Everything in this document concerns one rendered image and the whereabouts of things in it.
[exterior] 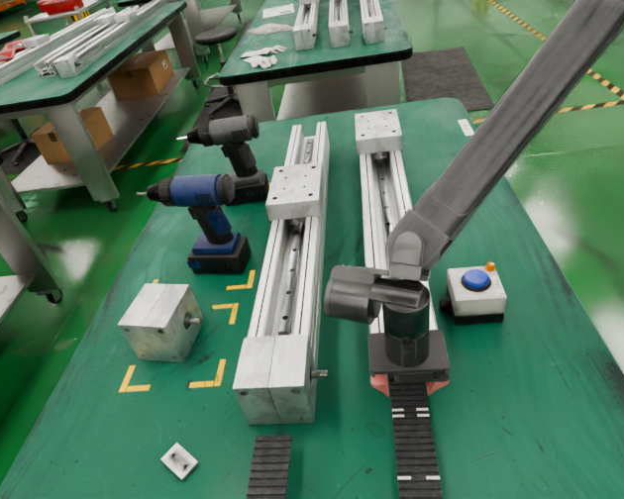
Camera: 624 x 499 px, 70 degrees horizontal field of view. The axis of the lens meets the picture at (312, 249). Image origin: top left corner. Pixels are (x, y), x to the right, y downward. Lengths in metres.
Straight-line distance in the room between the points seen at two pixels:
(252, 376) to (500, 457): 0.34
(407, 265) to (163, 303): 0.45
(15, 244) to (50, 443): 1.58
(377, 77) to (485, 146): 1.79
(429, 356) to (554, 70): 0.37
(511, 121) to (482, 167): 0.06
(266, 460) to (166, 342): 0.28
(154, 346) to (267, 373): 0.26
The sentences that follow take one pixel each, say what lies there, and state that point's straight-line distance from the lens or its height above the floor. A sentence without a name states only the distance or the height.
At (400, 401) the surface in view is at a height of 0.80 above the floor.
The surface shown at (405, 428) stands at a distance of 0.66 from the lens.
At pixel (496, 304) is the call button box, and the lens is 0.78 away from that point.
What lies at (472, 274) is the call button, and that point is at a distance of 0.79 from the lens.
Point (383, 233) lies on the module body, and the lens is 0.92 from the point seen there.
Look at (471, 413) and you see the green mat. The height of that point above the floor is 0.78.
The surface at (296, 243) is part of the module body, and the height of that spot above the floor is 0.84.
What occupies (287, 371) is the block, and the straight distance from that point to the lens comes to 0.64.
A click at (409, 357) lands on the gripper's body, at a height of 0.91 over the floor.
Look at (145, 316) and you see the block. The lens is 0.81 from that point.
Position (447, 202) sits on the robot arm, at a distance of 0.54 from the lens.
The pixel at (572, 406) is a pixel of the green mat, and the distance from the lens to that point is 0.75.
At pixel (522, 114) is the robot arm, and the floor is 1.16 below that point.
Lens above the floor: 1.38
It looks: 38 degrees down
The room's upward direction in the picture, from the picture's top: 11 degrees counter-clockwise
